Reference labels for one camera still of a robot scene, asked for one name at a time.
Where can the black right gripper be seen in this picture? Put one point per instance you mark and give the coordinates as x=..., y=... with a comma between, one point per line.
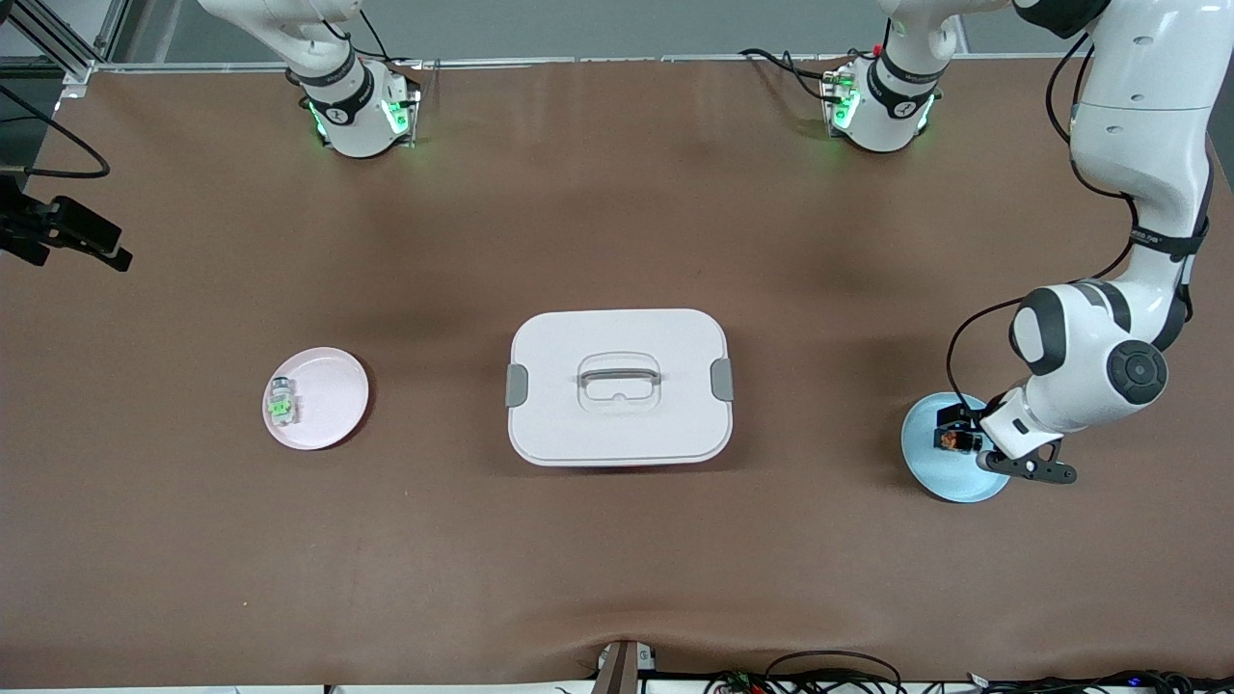
x=29, y=228

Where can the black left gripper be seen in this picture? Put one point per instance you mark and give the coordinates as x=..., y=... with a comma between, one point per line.
x=965, y=421

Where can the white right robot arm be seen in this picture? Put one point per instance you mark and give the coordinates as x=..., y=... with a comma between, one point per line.
x=352, y=120

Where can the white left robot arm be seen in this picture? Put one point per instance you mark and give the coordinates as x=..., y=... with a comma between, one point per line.
x=1147, y=116

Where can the light blue round plate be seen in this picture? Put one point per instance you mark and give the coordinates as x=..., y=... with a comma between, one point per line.
x=940, y=479

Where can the grey box latch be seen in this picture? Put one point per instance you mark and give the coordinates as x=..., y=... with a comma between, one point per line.
x=722, y=380
x=517, y=386

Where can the pink round plate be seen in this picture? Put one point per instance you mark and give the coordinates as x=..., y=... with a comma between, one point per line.
x=333, y=405

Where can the white lidded storage box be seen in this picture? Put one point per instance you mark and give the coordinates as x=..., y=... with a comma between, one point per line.
x=617, y=434

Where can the aluminium frame profile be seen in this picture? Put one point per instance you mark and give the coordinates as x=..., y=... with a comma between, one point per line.
x=77, y=72

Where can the green and white switch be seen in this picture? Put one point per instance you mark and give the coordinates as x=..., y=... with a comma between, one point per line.
x=281, y=410

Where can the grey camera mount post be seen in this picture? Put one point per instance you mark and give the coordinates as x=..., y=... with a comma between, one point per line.
x=617, y=675

